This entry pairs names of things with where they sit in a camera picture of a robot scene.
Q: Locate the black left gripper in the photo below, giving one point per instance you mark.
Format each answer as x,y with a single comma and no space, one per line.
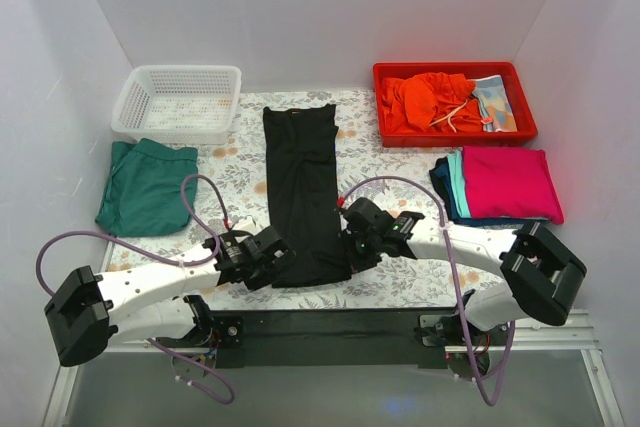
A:
275,257

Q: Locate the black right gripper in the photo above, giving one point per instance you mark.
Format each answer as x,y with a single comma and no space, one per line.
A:
351,240

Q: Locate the black t shirt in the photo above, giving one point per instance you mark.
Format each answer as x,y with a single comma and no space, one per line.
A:
301,179

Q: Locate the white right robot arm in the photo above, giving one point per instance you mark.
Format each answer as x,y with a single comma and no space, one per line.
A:
540,276

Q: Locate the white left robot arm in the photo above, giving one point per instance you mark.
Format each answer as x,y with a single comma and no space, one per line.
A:
162,300

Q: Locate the floral patterned table mat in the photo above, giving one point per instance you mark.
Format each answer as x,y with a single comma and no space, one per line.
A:
397,176

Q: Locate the navy blue folded shirt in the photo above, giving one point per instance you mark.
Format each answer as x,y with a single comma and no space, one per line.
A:
441,182

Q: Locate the turquoise folded shirt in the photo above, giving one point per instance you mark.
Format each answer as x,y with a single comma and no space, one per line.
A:
458,183

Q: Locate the teal green folded shirt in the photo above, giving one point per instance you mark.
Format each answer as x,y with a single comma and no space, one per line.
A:
143,195

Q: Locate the magenta folded shirt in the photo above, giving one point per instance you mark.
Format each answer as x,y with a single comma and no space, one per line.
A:
510,182

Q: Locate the orange crumpled shirt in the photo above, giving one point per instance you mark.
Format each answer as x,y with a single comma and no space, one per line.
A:
431,103

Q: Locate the white plastic basket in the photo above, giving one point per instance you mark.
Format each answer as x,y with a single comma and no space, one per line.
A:
178,104

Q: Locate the patterned pastel cloth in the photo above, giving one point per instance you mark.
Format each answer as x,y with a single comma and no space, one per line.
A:
494,106

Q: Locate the red plastic bin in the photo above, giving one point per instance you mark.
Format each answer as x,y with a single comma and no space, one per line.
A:
526,129

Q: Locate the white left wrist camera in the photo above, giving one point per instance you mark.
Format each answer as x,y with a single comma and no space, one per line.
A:
247,224

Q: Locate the aluminium mounting rail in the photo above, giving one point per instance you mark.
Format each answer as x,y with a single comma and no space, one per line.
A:
348,368

